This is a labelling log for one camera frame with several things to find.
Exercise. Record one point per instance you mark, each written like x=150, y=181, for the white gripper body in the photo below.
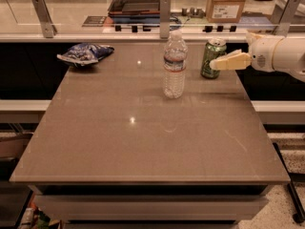
x=264, y=53

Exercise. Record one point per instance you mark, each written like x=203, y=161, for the brown cardboard box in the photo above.
x=224, y=11

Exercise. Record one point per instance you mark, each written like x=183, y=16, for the right metal glass bracket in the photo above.
x=288, y=17

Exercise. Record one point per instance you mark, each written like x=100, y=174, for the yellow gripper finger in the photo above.
x=252, y=37
x=236, y=60

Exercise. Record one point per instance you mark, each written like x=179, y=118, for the left metal glass bracket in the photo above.
x=47, y=26

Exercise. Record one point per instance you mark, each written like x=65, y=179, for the clear plastic water bottle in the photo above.
x=175, y=55

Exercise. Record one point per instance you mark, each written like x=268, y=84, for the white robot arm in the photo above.
x=289, y=57

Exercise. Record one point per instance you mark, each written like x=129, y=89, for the middle metal glass bracket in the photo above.
x=165, y=13

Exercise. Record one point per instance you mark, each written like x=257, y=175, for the green soda can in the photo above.
x=214, y=48

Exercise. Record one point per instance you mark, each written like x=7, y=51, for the grey table drawer unit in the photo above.
x=144, y=208

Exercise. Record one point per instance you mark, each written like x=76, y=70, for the glass railing panel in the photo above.
x=19, y=16

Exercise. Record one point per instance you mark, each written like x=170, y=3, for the metal glass bracket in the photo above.
x=47, y=26
x=165, y=13
x=288, y=17

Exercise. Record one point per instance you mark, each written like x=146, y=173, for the blue chip bag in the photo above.
x=85, y=54

